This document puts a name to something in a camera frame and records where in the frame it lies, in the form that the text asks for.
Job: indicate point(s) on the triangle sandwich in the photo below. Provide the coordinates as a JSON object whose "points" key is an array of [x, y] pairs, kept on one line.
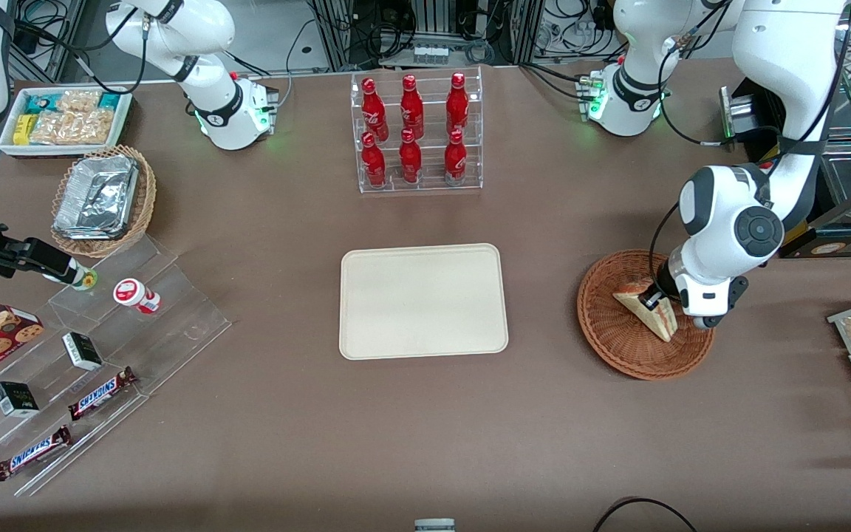
{"points": [[654, 319]]}

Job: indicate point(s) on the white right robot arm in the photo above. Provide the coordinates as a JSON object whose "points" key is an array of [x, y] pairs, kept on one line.
{"points": [[211, 29]]}

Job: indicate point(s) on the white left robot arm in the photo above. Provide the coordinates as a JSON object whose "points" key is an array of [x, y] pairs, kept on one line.
{"points": [[765, 44]]}

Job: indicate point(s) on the round brown wicker basket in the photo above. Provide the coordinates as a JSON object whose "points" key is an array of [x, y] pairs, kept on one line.
{"points": [[617, 340]]}

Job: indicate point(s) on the light wicker basket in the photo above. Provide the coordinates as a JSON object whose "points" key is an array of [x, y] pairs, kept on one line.
{"points": [[146, 199]]}

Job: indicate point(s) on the cream plastic tray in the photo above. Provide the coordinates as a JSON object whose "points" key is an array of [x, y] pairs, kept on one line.
{"points": [[422, 303]]}

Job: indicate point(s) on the small bottle with yellow-green cap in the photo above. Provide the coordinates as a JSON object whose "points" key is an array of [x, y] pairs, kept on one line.
{"points": [[87, 279]]}

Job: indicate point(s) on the stack of foil trays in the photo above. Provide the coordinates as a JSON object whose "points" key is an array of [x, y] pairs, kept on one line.
{"points": [[97, 196]]}

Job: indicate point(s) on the red and white yogurt cup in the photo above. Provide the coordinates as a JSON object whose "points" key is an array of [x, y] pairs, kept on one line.
{"points": [[134, 293]]}

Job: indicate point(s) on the small black box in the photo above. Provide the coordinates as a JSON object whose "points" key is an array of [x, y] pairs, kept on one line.
{"points": [[82, 351], [15, 399]]}

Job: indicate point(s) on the white rectangular bin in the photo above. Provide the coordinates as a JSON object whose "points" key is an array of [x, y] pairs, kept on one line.
{"points": [[8, 144]]}

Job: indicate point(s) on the yellow snack packet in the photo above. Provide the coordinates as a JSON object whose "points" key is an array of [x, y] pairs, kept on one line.
{"points": [[22, 129]]}

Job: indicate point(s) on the clear acrylic stepped display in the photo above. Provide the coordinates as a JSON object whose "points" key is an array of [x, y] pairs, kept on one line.
{"points": [[174, 325]]}

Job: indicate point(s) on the Snickers bar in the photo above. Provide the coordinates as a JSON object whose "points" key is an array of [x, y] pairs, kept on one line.
{"points": [[100, 393], [32, 453]]}

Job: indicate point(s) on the clear cracker bag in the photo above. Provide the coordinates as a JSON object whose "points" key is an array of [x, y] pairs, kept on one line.
{"points": [[71, 127], [78, 100]]}

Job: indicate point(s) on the teal snack packet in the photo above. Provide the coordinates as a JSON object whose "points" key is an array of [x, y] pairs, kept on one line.
{"points": [[43, 103], [109, 100]]}

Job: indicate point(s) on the steel box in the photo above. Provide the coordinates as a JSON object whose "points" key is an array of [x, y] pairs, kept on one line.
{"points": [[747, 111]]}

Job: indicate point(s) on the red cola bottle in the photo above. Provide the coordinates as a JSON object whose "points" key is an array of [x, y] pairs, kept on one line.
{"points": [[411, 107], [457, 103], [410, 157], [374, 161], [374, 109], [455, 159]]}

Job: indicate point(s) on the clear acrylic bottle rack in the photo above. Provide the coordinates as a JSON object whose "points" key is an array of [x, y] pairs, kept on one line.
{"points": [[433, 185]]}

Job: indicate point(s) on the small grey device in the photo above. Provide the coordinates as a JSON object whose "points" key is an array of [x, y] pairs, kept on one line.
{"points": [[434, 525]]}

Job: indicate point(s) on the aluminium frame rack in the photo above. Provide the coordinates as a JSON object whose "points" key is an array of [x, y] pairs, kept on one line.
{"points": [[425, 22]]}

